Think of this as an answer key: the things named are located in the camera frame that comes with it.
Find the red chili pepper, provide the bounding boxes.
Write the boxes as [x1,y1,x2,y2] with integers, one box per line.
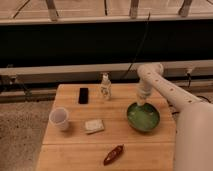
[103,145,124,165]

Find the green ceramic bowl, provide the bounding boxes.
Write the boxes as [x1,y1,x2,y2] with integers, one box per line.
[127,103,160,132]

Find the white plastic cup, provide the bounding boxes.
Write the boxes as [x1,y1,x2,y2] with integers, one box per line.
[49,107,69,131]

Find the black hanging cable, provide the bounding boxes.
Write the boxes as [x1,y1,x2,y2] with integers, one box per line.
[119,12,152,81]

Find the white folded cloth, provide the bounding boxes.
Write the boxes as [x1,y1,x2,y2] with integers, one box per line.
[85,119,104,134]

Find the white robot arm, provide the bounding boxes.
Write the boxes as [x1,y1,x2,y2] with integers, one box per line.
[137,63,213,171]

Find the black smartphone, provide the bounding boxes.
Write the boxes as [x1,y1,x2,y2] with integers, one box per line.
[78,88,89,104]

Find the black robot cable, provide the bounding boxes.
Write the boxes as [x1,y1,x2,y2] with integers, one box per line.
[169,69,213,116]

